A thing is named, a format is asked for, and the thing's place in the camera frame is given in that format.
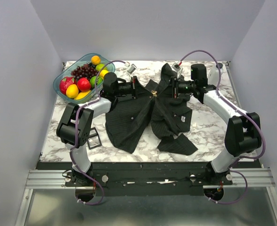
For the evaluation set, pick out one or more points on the red apple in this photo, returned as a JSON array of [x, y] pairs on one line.
[[83, 84]]

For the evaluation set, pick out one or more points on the dark red grape bunch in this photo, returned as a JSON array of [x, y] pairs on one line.
[[84, 71]]

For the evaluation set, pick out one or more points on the gold brooch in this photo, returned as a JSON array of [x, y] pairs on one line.
[[154, 93]]

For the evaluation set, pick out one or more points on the green lime fruit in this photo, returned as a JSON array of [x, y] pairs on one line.
[[100, 67]]

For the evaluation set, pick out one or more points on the yellow mango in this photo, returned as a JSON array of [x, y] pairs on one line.
[[82, 95]]

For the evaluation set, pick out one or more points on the white bottle black cap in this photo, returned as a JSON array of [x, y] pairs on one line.
[[213, 76]]

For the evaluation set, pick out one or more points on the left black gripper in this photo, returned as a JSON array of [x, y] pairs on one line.
[[134, 83]]

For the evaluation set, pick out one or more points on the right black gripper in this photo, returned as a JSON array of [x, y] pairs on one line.
[[175, 87]]

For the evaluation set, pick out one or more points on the aluminium rail frame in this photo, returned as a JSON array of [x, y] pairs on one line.
[[53, 179]]

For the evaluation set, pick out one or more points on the yellow lemon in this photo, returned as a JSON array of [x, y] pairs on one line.
[[103, 73]]

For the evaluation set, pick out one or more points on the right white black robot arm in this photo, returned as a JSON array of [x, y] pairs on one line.
[[243, 134]]

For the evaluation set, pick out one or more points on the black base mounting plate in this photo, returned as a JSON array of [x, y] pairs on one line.
[[147, 178]]

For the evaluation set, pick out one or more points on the orange yellow round fruit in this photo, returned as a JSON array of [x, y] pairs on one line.
[[72, 91]]

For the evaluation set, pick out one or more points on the small orange fruit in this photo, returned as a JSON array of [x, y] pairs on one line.
[[95, 60]]

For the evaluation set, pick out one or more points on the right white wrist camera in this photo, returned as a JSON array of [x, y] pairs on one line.
[[176, 67]]

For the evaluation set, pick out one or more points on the pink dragon fruit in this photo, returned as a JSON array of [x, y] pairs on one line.
[[65, 83]]

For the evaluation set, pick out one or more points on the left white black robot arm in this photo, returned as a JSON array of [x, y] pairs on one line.
[[75, 124]]

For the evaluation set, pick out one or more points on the black pinstriped shirt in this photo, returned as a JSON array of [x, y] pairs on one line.
[[169, 118]]

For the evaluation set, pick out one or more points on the green apple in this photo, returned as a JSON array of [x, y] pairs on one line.
[[95, 80]]

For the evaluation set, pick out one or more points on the teal transparent fruit bowl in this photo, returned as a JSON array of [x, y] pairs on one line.
[[67, 72]]

